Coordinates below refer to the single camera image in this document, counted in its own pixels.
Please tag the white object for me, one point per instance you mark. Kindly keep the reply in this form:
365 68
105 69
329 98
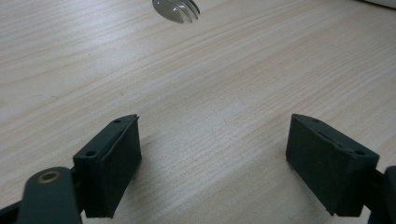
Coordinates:
378 2

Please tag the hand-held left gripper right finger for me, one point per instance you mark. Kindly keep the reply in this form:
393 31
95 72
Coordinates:
327 165

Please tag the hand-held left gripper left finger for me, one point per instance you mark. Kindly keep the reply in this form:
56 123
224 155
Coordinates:
107 168

